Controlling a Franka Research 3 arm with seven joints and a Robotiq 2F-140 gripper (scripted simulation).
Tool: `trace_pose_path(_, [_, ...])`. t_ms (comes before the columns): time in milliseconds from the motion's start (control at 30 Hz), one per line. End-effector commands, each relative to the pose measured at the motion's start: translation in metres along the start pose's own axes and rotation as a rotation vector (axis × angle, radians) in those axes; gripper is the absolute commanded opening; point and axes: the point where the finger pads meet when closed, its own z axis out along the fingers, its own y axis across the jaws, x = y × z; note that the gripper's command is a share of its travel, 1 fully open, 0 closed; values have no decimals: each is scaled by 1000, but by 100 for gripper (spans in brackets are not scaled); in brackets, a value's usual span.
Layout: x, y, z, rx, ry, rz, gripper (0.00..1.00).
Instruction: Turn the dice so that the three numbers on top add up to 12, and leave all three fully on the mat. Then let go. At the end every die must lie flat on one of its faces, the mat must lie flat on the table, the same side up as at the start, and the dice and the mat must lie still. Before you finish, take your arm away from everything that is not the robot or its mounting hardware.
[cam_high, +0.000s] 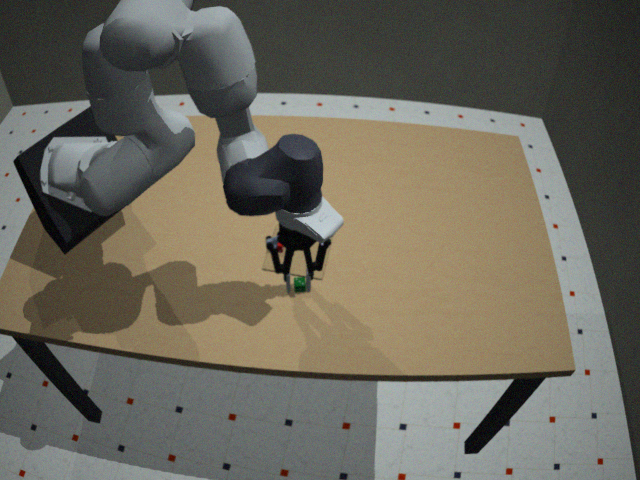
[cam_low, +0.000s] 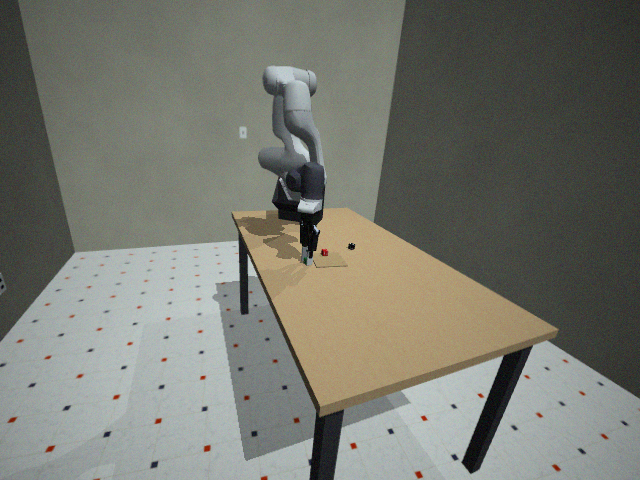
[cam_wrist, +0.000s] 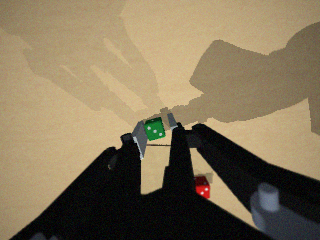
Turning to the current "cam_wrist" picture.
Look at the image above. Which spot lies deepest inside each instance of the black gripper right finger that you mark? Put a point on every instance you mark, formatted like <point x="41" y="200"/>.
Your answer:
<point x="284" y="204"/>

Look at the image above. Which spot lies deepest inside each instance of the red die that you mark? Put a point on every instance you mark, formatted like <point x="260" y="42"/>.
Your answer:
<point x="202" y="186"/>

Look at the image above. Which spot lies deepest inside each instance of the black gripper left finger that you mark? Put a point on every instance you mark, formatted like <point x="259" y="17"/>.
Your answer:
<point x="88" y="195"/>

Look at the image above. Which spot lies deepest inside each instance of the tan flat mat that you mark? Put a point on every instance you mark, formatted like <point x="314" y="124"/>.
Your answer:
<point x="156" y="157"/>

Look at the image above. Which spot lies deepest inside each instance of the green die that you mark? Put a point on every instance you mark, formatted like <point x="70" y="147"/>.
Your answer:
<point x="154" y="129"/>

